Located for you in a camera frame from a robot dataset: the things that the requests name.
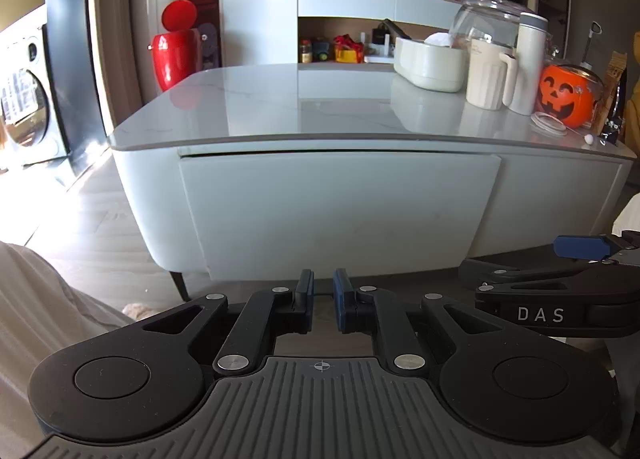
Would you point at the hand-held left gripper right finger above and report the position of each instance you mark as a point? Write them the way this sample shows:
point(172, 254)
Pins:
point(342, 299)

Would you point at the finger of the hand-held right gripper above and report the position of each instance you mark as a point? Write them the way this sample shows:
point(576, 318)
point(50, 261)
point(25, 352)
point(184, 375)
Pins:
point(480, 271)
point(582, 246)

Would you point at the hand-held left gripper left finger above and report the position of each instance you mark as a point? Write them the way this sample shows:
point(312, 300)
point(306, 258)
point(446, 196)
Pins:
point(305, 299)

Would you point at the clear round jar lid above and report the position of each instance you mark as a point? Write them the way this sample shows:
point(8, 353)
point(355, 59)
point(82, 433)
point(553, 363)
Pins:
point(549, 123)

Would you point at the orange pumpkin bucket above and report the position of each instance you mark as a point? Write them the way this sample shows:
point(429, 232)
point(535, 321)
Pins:
point(562, 94)

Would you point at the wooden brush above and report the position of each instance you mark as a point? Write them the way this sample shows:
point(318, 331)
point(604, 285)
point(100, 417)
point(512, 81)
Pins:
point(607, 89)

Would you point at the fuzzy slipper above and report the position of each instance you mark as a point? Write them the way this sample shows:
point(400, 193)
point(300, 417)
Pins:
point(136, 311)

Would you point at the white thermos bottle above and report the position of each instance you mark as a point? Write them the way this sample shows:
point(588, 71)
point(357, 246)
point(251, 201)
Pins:
point(531, 64)

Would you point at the white ribbed pitcher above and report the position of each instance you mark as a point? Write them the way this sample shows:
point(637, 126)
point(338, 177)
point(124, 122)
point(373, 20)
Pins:
point(487, 74)

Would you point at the white oval basin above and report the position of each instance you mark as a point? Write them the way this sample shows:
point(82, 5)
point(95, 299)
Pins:
point(430, 66)

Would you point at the small spice jar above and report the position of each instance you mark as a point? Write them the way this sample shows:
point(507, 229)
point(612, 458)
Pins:
point(305, 51)

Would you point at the red and yellow toy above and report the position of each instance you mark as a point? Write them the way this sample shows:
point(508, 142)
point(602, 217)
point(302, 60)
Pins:
point(348, 49)

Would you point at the glass dome lid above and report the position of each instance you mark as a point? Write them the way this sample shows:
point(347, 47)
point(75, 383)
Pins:
point(482, 16)

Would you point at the black bag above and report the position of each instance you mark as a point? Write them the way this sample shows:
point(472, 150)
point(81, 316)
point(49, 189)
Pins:
point(387, 34)

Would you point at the beige clothing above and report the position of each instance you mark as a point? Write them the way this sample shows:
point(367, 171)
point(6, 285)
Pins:
point(45, 339)

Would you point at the grey figure decoration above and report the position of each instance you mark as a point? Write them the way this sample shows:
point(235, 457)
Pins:
point(209, 46)

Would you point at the red lidded bin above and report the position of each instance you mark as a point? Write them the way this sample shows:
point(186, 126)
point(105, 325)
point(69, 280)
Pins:
point(175, 54)

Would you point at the washing machine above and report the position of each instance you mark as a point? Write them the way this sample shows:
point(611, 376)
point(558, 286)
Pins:
point(25, 94)

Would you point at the white wall shelf unit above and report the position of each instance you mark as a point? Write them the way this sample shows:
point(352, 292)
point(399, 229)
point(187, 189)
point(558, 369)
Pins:
point(350, 1)

